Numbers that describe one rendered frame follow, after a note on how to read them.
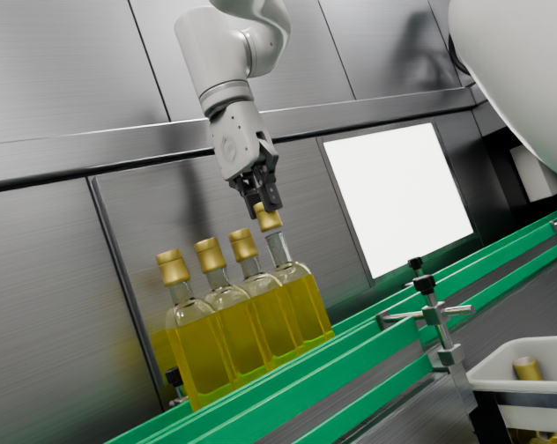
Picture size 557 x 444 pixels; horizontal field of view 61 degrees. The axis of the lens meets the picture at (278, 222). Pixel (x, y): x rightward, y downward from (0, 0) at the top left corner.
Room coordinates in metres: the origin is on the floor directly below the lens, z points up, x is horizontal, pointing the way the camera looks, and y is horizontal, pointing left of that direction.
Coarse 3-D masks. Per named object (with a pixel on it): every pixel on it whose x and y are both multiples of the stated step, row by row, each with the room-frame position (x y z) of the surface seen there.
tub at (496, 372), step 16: (496, 352) 0.79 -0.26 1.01; (512, 352) 0.80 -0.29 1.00; (528, 352) 0.80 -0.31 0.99; (544, 352) 0.78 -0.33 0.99; (480, 368) 0.75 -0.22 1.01; (496, 368) 0.77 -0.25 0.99; (512, 368) 0.79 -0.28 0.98; (544, 368) 0.78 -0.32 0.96; (480, 384) 0.69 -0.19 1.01; (496, 384) 0.67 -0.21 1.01; (512, 384) 0.65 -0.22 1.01; (528, 384) 0.64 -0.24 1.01; (544, 384) 0.62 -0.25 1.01
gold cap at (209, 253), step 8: (208, 240) 0.65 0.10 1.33; (216, 240) 0.66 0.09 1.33; (200, 248) 0.65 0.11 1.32; (208, 248) 0.65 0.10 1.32; (216, 248) 0.65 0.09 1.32; (200, 256) 0.65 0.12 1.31; (208, 256) 0.65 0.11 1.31; (216, 256) 0.65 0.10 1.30; (200, 264) 0.66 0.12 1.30; (208, 264) 0.65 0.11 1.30; (216, 264) 0.65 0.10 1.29; (224, 264) 0.66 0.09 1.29
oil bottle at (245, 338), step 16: (224, 288) 0.65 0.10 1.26; (240, 288) 0.65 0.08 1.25; (224, 304) 0.63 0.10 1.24; (240, 304) 0.64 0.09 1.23; (224, 320) 0.63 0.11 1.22; (240, 320) 0.64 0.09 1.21; (256, 320) 0.65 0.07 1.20; (224, 336) 0.63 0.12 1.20; (240, 336) 0.64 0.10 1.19; (256, 336) 0.65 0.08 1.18; (240, 352) 0.63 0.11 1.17; (256, 352) 0.64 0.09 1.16; (240, 368) 0.63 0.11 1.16; (256, 368) 0.64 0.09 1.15; (272, 368) 0.65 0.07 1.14
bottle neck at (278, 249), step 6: (276, 234) 0.72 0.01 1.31; (282, 234) 0.73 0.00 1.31; (270, 240) 0.72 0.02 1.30; (276, 240) 0.72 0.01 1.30; (282, 240) 0.72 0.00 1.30; (270, 246) 0.72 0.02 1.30; (276, 246) 0.72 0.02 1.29; (282, 246) 0.72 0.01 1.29; (270, 252) 0.73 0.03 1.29; (276, 252) 0.72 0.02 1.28; (282, 252) 0.72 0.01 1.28; (288, 252) 0.73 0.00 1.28; (276, 258) 0.72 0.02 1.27; (282, 258) 0.72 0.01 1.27; (288, 258) 0.72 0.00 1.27; (276, 264) 0.72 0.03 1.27
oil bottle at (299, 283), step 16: (272, 272) 0.72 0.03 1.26; (288, 272) 0.70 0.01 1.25; (304, 272) 0.72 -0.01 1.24; (288, 288) 0.70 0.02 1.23; (304, 288) 0.71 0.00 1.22; (304, 304) 0.71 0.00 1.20; (320, 304) 0.72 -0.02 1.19; (304, 320) 0.70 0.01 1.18; (320, 320) 0.72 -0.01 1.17; (304, 336) 0.70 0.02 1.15; (320, 336) 0.71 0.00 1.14
